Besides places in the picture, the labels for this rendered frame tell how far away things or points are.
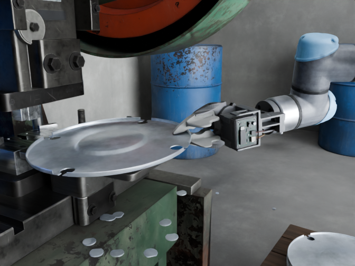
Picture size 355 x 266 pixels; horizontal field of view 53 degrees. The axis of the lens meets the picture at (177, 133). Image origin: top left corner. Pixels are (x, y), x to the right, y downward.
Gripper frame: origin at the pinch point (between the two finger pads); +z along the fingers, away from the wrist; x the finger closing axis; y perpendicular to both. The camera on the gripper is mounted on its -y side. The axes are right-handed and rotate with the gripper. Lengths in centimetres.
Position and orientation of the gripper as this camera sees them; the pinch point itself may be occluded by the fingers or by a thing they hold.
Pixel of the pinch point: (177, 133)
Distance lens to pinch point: 67.8
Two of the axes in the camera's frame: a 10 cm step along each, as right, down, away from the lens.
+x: 0.7, 9.5, 3.1
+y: 4.2, 2.5, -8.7
